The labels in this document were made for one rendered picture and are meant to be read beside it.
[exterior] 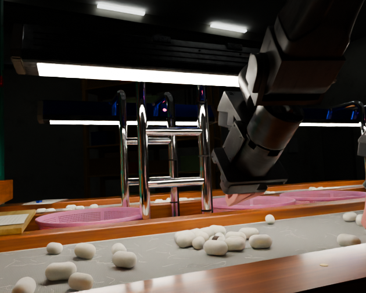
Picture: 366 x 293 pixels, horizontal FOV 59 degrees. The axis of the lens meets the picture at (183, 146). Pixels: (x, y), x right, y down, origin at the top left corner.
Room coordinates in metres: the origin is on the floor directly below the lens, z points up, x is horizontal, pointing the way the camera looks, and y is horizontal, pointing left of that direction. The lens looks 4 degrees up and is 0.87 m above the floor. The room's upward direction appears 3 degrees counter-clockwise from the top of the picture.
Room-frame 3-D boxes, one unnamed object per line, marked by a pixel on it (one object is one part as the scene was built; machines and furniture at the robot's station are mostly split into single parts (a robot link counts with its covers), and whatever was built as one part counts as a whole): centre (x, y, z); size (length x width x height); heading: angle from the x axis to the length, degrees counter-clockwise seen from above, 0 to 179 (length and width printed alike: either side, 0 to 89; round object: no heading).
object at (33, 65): (0.60, -0.03, 1.08); 0.62 x 0.08 x 0.07; 111
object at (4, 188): (1.03, 0.60, 0.83); 0.30 x 0.06 x 0.07; 21
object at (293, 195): (1.06, -0.45, 0.72); 0.27 x 0.27 x 0.10
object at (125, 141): (1.05, 0.13, 0.90); 0.20 x 0.19 x 0.45; 111
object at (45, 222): (0.80, 0.23, 0.72); 0.27 x 0.27 x 0.10
